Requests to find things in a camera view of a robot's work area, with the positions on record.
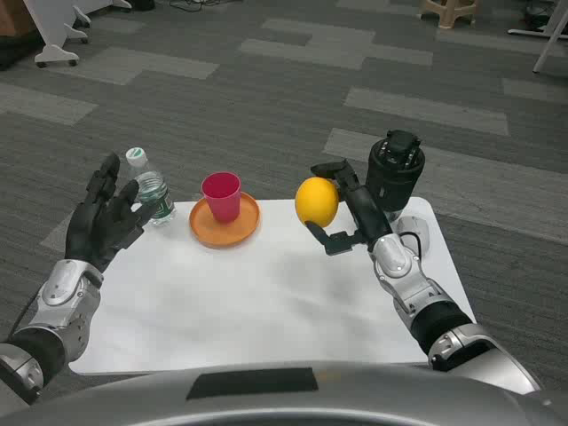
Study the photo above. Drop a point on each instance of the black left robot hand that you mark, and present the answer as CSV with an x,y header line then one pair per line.
x,y
91,226

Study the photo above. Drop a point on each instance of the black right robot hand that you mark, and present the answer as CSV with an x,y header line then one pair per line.
x,y
366,213

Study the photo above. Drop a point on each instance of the yellow lemon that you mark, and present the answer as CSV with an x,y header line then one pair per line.
x,y
317,202

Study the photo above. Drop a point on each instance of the clear plastic water bottle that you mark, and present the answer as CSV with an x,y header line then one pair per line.
x,y
151,188

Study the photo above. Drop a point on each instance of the white table board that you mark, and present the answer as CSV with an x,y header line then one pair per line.
x,y
266,293

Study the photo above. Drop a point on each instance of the orange round plate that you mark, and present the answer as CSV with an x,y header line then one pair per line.
x,y
224,224

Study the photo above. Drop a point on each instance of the red plastic cup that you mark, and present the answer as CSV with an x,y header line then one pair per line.
x,y
223,197

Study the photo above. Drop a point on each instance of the white wheeled stand base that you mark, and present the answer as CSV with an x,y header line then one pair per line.
x,y
57,33

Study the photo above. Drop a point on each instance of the silver robot chest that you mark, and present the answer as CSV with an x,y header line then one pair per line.
x,y
284,395

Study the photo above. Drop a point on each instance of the beige plastic stool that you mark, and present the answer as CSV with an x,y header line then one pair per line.
x,y
448,11

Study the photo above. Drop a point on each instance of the white desk leg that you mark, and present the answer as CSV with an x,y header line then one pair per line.
x,y
550,40

